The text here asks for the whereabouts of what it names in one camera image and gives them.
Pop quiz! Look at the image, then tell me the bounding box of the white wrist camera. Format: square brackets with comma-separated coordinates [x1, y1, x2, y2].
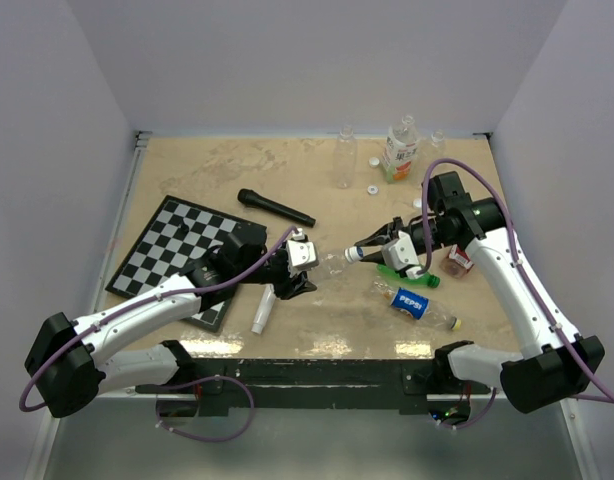
[381, 232, 423, 280]
[285, 228, 319, 275]

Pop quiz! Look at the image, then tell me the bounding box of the white label tea bottle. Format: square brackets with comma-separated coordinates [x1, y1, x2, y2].
[381, 114, 422, 183]

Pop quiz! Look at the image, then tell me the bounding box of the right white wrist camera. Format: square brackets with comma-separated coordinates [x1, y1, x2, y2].
[381, 232, 423, 280]

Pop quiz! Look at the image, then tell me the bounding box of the green plastic bottle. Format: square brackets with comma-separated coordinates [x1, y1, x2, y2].
[376, 265, 441, 289]

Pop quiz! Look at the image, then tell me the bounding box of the black microphone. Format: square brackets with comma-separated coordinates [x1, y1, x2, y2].
[237, 189, 316, 228]

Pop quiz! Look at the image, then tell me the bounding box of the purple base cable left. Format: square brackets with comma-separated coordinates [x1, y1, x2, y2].
[154, 375, 256, 442]

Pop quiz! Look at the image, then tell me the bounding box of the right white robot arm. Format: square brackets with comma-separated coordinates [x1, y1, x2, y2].
[349, 171, 605, 413]

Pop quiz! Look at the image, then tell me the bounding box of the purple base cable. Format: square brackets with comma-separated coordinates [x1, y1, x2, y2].
[434, 379, 498, 430]
[154, 375, 256, 442]

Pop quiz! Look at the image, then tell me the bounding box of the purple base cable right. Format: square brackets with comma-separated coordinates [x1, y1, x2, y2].
[434, 379, 498, 430]

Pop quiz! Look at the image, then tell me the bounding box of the aluminium frame rail left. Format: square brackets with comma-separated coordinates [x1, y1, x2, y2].
[49, 130, 153, 401]

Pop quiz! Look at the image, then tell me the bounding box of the Pepsi label clear bottle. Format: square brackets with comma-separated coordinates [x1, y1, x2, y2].
[372, 280, 463, 331]

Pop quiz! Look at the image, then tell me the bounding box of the red label tea bottle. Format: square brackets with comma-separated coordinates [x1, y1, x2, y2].
[440, 245, 474, 279]

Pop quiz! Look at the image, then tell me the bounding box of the black chess piece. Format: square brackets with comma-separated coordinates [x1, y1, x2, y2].
[175, 221, 189, 238]

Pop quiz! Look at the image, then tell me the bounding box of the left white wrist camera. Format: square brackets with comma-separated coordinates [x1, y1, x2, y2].
[285, 228, 319, 275]

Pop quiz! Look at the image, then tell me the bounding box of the black white chessboard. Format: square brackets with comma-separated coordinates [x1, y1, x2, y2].
[104, 194, 268, 334]

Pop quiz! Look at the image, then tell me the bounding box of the white microphone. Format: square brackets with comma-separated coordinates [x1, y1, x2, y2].
[251, 284, 276, 335]

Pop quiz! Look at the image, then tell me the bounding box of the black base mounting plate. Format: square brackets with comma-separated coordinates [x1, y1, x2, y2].
[134, 357, 493, 416]

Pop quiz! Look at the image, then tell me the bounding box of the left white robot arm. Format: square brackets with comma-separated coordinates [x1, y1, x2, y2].
[18, 227, 318, 418]

